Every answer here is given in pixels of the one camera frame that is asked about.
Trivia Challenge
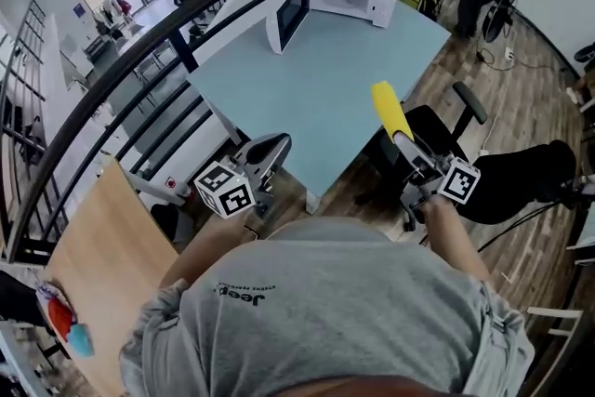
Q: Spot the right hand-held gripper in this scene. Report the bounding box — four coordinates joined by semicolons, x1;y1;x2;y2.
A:
392;131;482;212

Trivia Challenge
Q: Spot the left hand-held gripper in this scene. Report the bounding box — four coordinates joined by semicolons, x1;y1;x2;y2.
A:
193;132;294;220

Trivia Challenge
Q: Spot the yellow corn cob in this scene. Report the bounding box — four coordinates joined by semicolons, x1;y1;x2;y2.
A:
370;80;416;143

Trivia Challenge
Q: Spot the person's right forearm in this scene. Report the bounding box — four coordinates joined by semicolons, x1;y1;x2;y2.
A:
420;194;492;285

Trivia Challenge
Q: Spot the person's left forearm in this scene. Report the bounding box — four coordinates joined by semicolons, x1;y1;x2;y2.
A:
160;211;267;292

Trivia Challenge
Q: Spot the black office chair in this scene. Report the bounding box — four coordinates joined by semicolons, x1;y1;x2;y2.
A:
362;81;580;247

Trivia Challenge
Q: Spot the black curved railing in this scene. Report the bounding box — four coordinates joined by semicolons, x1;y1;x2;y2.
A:
0;0;419;266

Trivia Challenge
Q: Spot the person's grey T-shirt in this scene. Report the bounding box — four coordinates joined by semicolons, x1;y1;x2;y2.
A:
119;218;536;397

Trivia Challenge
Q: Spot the light wooden table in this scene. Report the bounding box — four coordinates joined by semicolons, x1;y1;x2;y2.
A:
44;155;182;397

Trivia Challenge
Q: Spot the red plastic bag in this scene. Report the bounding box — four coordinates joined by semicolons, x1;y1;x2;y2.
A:
44;295;76;338

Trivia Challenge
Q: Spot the blue plastic bag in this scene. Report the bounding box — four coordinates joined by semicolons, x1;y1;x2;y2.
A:
67;323;97;359

